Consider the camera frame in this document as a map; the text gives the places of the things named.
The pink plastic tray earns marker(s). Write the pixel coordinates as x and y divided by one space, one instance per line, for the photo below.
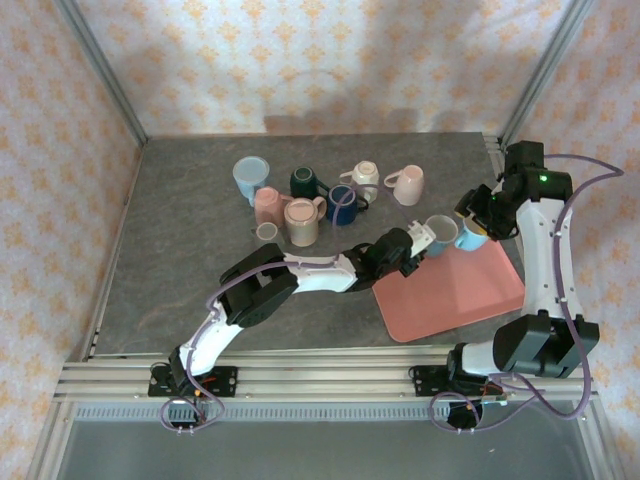
440 300

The pale pink mug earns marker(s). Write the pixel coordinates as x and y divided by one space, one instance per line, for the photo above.
407 185

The navy blue mug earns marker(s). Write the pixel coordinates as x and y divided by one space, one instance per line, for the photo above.
342 207

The white ribbed mug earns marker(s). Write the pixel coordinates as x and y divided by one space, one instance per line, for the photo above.
365 175

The large beige pink mug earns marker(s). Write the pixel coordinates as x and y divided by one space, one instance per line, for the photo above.
301 225

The dark green mug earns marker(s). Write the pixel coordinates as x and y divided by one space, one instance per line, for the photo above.
302 180

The grey mug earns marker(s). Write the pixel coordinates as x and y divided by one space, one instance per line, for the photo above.
267 231

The small pink mug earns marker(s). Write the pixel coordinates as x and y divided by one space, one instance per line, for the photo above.
267 200

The large pale blue mug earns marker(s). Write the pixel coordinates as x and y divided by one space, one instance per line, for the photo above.
250 170

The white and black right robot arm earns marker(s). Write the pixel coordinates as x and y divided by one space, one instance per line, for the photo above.
542 260

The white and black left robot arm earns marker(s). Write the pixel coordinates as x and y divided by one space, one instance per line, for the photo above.
320 277

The small green circuit board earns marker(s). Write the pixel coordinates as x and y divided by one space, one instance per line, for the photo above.
495 398

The grey metal panel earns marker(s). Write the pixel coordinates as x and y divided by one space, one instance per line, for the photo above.
320 450

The aluminium upright post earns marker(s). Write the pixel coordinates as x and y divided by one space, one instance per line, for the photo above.
547 65
102 65

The aluminium base rail beam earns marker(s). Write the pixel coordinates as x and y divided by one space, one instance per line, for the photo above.
320 375

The aluminium frame leg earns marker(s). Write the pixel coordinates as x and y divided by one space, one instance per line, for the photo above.
50 440
597 442

